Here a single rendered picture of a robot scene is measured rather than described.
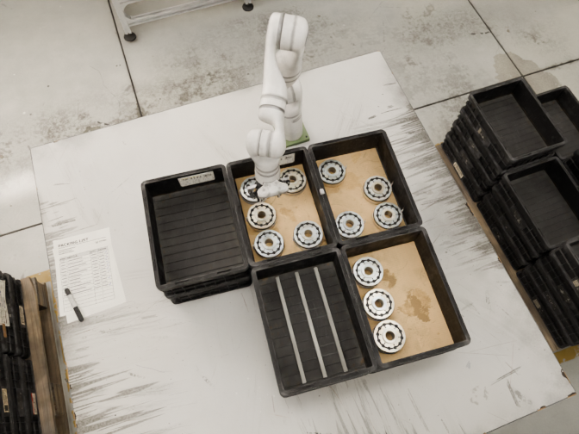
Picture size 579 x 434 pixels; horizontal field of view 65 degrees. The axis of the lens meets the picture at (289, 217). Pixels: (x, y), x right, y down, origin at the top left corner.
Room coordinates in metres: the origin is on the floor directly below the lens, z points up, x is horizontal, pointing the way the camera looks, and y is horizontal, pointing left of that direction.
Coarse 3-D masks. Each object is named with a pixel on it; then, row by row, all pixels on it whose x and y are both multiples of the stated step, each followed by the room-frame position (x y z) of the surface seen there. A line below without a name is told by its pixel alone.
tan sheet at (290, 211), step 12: (300, 168) 0.86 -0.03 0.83; (240, 180) 0.80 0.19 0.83; (276, 204) 0.70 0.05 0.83; (288, 204) 0.70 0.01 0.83; (300, 204) 0.71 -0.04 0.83; (312, 204) 0.71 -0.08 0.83; (264, 216) 0.65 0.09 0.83; (288, 216) 0.66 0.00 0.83; (300, 216) 0.66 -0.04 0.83; (312, 216) 0.66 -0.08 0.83; (276, 228) 0.61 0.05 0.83; (288, 228) 0.61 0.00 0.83; (252, 240) 0.56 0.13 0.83; (288, 240) 0.56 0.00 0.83; (324, 240) 0.57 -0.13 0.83; (288, 252) 0.52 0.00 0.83
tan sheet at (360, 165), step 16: (320, 160) 0.89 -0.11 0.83; (352, 160) 0.90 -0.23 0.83; (368, 160) 0.90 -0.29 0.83; (352, 176) 0.83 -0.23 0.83; (368, 176) 0.83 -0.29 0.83; (384, 176) 0.84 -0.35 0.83; (336, 192) 0.76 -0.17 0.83; (352, 192) 0.76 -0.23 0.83; (336, 208) 0.69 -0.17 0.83; (352, 208) 0.70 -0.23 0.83; (368, 208) 0.70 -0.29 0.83; (368, 224) 0.64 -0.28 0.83; (400, 224) 0.64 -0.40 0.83
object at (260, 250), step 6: (258, 234) 0.57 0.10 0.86; (264, 234) 0.57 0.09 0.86; (270, 234) 0.57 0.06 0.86; (276, 234) 0.57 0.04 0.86; (258, 240) 0.55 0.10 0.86; (276, 240) 0.55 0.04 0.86; (282, 240) 0.55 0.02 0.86; (258, 246) 0.53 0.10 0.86; (276, 246) 0.53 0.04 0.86; (282, 246) 0.53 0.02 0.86; (258, 252) 0.50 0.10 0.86; (264, 252) 0.51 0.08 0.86; (270, 252) 0.51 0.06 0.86; (276, 252) 0.51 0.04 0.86
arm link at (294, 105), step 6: (294, 84) 1.07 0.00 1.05; (300, 84) 1.08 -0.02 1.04; (288, 90) 1.05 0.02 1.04; (294, 90) 1.05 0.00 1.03; (300, 90) 1.06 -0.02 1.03; (288, 96) 1.04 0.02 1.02; (294, 96) 1.04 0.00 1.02; (300, 96) 1.05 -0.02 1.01; (288, 102) 1.03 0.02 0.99; (294, 102) 1.07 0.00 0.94; (300, 102) 1.05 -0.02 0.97; (288, 108) 1.06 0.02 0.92; (294, 108) 1.05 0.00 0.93; (300, 108) 1.05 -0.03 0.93; (288, 114) 1.04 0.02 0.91; (294, 114) 1.04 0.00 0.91
